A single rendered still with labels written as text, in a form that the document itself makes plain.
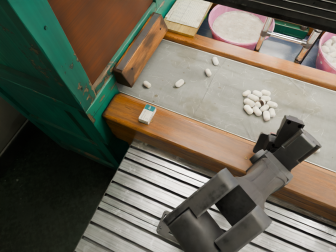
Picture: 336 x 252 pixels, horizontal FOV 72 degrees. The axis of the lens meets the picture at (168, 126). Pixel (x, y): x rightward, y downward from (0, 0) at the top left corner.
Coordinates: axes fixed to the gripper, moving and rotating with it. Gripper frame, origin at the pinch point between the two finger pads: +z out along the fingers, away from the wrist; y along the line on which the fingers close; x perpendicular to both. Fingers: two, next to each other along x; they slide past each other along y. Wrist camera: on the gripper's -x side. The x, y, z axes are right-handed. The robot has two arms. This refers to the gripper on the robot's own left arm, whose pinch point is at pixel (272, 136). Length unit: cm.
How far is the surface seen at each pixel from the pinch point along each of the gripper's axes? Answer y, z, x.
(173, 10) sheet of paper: 51, 29, -27
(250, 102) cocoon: 9.7, 7.2, -6.2
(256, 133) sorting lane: 4.5, 1.4, 1.3
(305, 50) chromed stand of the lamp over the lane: -1.3, 21.1, -26.0
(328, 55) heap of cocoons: -11.9, 33.8, -26.2
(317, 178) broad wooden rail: -14.2, -6.6, 4.9
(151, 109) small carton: 38.3, -7.1, 2.6
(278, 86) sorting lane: 2.2, 17.6, -12.3
